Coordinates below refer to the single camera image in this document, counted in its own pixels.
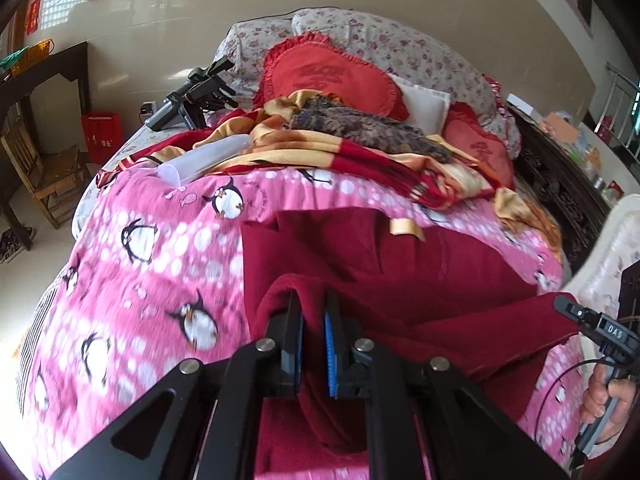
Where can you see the red and orange patterned blanket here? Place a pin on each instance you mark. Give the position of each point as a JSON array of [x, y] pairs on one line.
[[350, 147]]

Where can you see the dark red fleece garment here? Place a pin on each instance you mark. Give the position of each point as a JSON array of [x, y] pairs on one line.
[[425, 285]]

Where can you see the brown patterned cloth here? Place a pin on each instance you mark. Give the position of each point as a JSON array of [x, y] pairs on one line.
[[365, 127]]

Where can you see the wooden chair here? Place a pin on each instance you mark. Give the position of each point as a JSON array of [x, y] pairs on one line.
[[47, 175]]

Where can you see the red heart-shaped pillow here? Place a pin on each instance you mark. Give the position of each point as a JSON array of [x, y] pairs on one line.
[[477, 147], [325, 75]]

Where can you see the clear plastic tube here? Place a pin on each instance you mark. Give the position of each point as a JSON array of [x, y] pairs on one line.
[[205, 160]]

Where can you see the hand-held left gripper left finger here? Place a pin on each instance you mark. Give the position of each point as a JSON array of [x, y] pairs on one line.
[[298, 347]]

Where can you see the pink penguin print blanket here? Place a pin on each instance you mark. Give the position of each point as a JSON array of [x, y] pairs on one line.
[[150, 270]]

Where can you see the dark wooden table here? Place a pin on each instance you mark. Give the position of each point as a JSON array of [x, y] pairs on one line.
[[55, 67]]

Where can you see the white flat box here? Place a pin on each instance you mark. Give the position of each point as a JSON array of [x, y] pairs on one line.
[[522, 102]]

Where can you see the dark carved headboard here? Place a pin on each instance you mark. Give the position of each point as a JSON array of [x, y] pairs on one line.
[[560, 185]]

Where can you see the white pillow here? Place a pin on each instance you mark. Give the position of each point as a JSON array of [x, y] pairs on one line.
[[425, 105]]

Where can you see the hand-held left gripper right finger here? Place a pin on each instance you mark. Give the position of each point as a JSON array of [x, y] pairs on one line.
[[330, 352]]

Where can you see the person's right hand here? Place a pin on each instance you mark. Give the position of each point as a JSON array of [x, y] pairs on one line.
[[625, 405]]

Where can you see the short floral print pillow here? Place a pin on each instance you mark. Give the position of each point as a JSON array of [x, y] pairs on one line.
[[250, 50]]

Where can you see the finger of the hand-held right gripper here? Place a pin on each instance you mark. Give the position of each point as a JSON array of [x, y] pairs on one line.
[[570, 308]]

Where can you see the black hand-held device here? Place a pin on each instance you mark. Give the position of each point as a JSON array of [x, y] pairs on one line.
[[195, 92]]

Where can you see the red fringed cloth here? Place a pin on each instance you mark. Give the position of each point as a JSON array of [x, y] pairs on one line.
[[492, 85]]

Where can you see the orange cardboard packet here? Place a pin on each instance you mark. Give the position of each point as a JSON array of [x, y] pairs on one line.
[[560, 127]]

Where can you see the metal railing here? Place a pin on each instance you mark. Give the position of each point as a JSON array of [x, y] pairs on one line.
[[625, 105]]

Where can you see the wall power socket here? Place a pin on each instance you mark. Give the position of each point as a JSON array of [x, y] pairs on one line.
[[147, 108]]

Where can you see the striped bed sheet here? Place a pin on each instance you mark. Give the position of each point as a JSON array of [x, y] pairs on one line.
[[37, 340]]

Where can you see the green cloth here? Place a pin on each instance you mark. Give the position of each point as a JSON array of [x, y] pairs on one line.
[[14, 57]]

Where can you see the dark sneakers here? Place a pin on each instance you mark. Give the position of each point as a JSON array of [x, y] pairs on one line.
[[15, 245]]

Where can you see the long floral print pillow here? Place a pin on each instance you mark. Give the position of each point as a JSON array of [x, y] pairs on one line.
[[400, 40]]

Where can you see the yellow plastic basket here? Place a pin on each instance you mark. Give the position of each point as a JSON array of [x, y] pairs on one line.
[[32, 55]]

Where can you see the red wall decoration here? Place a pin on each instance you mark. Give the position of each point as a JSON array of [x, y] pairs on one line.
[[32, 16]]

